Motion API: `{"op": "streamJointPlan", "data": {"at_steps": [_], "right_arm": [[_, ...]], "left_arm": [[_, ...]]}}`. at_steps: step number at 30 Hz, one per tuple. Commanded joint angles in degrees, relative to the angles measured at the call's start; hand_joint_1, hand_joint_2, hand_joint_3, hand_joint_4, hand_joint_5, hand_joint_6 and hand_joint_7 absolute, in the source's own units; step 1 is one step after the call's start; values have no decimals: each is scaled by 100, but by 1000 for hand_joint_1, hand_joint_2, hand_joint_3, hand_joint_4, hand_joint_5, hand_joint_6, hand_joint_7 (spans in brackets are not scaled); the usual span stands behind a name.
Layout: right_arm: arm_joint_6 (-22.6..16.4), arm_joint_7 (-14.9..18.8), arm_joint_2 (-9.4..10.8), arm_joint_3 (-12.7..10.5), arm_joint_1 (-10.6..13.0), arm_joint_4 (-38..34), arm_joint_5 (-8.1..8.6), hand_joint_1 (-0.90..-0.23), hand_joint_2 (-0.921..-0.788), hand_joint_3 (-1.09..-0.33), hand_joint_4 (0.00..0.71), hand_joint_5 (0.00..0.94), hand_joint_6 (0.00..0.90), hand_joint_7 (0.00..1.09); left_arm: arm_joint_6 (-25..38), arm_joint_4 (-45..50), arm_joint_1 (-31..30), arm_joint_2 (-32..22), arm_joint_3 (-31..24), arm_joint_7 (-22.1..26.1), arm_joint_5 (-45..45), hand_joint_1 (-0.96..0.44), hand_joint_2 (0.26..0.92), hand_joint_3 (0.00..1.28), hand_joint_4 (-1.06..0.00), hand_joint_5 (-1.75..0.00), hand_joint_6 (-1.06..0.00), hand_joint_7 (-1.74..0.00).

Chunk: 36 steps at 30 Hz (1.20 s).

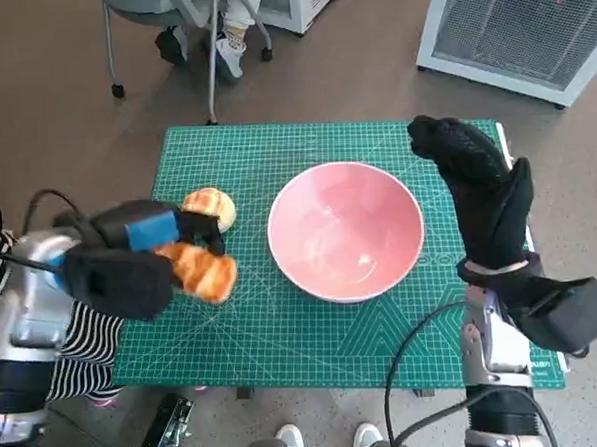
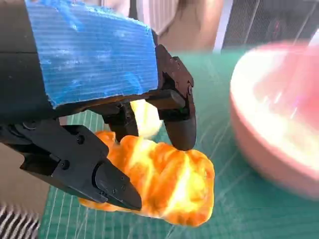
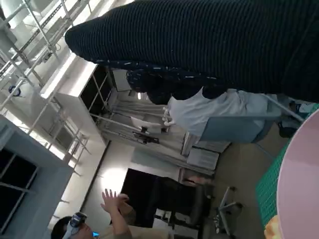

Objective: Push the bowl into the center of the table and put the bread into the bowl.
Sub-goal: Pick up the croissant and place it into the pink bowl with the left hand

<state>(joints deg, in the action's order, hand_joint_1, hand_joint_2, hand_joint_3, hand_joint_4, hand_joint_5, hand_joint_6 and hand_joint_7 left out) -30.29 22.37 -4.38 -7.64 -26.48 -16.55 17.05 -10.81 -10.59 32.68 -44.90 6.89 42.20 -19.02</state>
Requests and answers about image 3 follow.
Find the office chair with white base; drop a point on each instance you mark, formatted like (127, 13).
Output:
(225, 201)

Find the person wearing headset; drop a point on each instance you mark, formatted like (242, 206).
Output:
(114, 211)

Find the silver metal pole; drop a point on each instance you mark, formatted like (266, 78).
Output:
(286, 109)

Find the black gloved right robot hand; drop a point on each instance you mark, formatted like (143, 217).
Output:
(199, 37)

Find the dark VR headset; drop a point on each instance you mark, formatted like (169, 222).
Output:
(77, 219)

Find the grey cabinet with dark glass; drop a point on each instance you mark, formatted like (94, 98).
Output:
(49, 159)

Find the white low cabinet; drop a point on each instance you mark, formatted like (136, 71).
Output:
(202, 159)

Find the grey chair on castors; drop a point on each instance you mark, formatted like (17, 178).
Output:
(231, 129)

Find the rectangular orange twisted bread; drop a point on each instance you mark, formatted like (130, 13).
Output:
(272, 230)

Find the black office chair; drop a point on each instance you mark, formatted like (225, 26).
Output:
(184, 199)

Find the pink bowl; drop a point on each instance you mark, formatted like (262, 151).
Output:
(299, 186)

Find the green cutting mat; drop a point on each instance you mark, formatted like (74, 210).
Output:
(269, 189)

